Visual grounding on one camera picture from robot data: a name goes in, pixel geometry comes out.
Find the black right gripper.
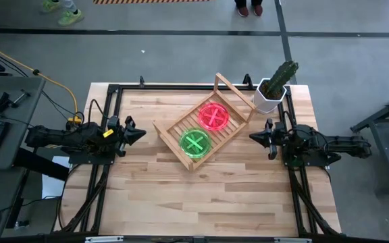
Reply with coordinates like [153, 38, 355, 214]
[249, 118, 288, 160]

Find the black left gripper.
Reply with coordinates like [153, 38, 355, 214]
[106, 116, 147, 158]

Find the wooden slatted shelf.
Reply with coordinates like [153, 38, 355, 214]
[152, 72, 258, 173]

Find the white hexagonal plant pot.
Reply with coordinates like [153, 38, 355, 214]
[253, 78, 288, 114]

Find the green cactus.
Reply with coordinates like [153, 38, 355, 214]
[264, 60, 299, 99]

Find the white sheet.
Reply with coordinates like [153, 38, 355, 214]
[41, 155, 71, 200]

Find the black flat panel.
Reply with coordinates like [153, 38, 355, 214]
[14, 147, 70, 182]

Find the grey side desk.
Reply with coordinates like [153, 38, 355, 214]
[0, 74, 46, 239]

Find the black metal stand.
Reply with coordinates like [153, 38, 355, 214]
[351, 88, 389, 197]

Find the person's green shoe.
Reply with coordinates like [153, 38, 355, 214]
[41, 0, 60, 12]
[57, 9, 84, 27]

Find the black desk clamp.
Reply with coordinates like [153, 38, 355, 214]
[0, 89, 32, 115]

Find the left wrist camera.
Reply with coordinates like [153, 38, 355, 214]
[108, 115, 120, 131]

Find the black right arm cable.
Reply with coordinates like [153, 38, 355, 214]
[282, 110, 321, 149]

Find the black aluminium table frame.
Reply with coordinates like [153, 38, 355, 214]
[54, 74, 342, 243]

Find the yellow extension cable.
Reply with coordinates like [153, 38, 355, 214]
[0, 37, 80, 119]

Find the silver table bracket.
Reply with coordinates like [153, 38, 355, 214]
[274, 237, 313, 243]
[85, 236, 124, 243]

